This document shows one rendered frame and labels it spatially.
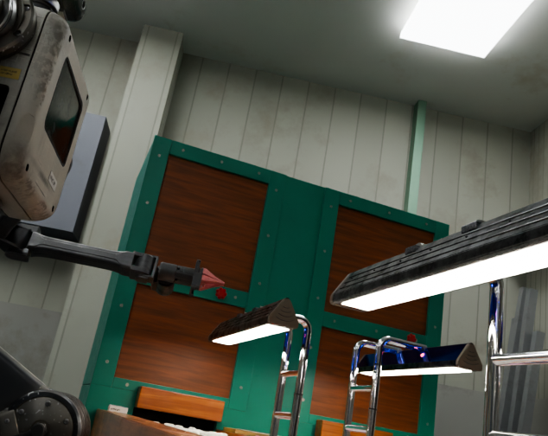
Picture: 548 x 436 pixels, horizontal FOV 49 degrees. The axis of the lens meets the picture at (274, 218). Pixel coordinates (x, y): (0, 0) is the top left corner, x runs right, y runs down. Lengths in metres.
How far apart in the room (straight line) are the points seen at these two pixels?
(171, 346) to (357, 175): 2.86
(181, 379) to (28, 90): 1.38
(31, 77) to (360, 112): 4.07
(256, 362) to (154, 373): 0.38
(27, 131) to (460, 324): 4.00
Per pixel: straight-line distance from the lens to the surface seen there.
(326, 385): 2.44
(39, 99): 1.15
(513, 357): 1.03
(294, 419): 1.77
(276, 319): 1.53
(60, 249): 1.92
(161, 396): 2.17
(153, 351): 2.25
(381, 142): 4.97
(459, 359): 1.78
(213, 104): 4.85
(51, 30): 1.21
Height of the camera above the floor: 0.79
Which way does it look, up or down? 19 degrees up
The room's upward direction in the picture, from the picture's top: 10 degrees clockwise
